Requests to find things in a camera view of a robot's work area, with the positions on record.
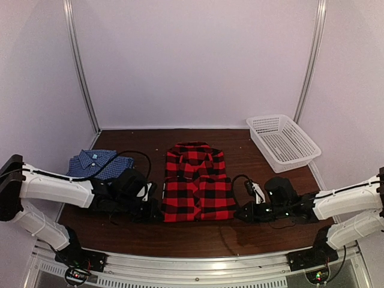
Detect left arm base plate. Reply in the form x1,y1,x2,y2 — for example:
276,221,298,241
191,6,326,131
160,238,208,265
53,249,107,272

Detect front aluminium frame rail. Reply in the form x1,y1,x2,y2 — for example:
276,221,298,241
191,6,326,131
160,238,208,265
23,236,373,288

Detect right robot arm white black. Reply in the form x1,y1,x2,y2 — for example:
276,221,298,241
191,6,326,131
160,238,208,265
235,169,383,265

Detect red black plaid shirt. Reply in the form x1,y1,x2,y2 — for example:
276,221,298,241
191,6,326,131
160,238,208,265
161,142,237,223

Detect blue checked folded shirt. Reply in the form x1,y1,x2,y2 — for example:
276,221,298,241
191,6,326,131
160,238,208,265
67,149,134,180

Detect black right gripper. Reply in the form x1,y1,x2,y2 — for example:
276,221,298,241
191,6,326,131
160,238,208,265
233,202,290,225

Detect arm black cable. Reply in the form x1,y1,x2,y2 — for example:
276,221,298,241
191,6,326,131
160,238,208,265
0,151,152,226
231,173,384,283

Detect left circuit board with LEDs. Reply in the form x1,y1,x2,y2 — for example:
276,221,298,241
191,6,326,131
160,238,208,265
64,268,91,286

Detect right aluminium corner post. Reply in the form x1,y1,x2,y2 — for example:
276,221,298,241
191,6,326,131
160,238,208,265
293,0,327,124

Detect left aluminium corner post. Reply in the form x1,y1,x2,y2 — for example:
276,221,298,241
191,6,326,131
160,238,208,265
63,0,101,134

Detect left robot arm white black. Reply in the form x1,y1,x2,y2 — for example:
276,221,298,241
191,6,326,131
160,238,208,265
1,154,163,266

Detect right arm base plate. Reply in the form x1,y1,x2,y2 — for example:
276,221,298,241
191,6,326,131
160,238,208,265
287,247,338,271

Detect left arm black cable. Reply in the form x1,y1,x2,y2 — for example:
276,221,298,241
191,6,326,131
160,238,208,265
0,151,152,226

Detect white plastic basket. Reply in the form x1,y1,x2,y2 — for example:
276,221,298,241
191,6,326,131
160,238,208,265
246,114,322,173

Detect circuit board with leds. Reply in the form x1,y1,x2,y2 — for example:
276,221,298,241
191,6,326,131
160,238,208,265
305,268,330,285
64,268,91,286

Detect right circuit board with LEDs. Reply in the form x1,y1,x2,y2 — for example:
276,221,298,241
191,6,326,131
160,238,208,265
305,268,330,285

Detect aluminium corner post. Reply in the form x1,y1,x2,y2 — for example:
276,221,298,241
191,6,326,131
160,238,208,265
63,0,101,134
293,0,327,124

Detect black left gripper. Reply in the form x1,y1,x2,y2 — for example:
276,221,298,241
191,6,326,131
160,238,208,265
116,194,164,224

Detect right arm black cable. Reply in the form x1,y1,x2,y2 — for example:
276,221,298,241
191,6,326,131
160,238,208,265
231,173,384,283

